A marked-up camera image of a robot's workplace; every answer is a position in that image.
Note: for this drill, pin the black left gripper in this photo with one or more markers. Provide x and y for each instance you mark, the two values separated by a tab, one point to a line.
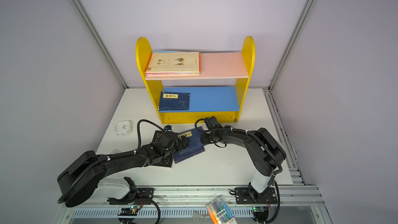
176	142

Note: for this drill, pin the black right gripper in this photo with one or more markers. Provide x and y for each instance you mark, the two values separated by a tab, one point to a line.
204	135

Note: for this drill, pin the dark blue book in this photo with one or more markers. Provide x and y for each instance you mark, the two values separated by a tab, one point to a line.
195	146
174	101

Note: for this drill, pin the pink cartoon cover book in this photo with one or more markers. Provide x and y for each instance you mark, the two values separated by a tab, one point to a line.
171	74

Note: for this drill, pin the beige book orange border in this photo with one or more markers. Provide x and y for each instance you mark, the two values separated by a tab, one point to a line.
174	62

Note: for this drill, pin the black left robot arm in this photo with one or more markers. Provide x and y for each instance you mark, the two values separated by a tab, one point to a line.
79	181

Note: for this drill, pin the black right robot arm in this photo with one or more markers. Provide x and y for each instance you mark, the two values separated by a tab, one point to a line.
266	154

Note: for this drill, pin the black book gold lettering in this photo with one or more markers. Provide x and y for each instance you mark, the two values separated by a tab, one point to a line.
161	142

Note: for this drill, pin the small white alarm clock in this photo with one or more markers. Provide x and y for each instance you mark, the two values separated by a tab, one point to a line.
123	128

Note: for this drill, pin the pack of coloured markers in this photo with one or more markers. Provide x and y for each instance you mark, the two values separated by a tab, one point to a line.
219	211

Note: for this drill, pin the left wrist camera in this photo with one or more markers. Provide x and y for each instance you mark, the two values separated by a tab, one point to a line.
168	128

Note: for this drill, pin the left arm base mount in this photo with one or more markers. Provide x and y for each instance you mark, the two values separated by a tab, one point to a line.
135	197

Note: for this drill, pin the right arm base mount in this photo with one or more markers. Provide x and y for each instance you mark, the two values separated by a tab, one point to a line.
247	195

